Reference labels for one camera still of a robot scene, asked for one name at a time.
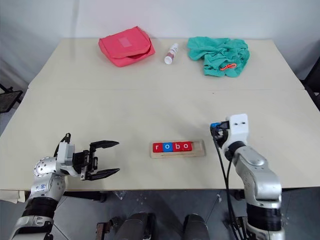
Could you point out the wooden letter tray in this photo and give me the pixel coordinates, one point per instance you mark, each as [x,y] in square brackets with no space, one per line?
[197,148]

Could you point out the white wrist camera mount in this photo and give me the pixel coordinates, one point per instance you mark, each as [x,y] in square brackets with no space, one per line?
[65,153]
[238,130]

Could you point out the black metal stand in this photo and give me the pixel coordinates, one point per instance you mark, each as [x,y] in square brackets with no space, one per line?
[10,98]

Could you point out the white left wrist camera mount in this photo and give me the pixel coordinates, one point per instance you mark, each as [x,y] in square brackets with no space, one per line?
[65,153]

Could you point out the dark rounded shape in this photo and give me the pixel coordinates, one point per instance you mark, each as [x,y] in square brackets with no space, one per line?
[196,227]
[136,226]

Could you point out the white spray bottle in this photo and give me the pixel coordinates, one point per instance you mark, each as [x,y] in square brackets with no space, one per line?
[171,53]

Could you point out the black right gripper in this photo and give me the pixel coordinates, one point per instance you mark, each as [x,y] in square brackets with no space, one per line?
[221,137]

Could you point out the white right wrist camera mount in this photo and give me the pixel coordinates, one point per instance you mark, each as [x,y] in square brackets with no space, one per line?
[238,130]

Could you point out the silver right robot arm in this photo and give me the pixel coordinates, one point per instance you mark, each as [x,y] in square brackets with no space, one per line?
[257,175]

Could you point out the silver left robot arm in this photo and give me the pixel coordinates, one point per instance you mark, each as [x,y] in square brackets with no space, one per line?
[45,180]

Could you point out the black table frame bar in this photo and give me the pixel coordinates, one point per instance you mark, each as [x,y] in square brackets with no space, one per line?
[85,195]

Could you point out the cream flat board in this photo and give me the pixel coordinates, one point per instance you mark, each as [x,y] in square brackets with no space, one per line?
[11,196]

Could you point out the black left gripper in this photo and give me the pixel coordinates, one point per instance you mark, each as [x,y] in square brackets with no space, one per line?
[83,161]

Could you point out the green crumpled cloth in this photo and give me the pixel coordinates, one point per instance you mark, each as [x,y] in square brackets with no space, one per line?
[220,52]

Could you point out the rusty brown bracket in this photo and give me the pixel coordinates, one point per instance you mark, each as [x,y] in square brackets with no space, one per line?
[102,231]

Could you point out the pink fabric pouch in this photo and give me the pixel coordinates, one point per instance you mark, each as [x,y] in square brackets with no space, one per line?
[122,46]

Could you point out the blue letter o block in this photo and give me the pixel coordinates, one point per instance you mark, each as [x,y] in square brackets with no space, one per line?
[167,147]

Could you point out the red tile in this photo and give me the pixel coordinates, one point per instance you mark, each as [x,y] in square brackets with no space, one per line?
[177,147]
[157,147]
[187,146]

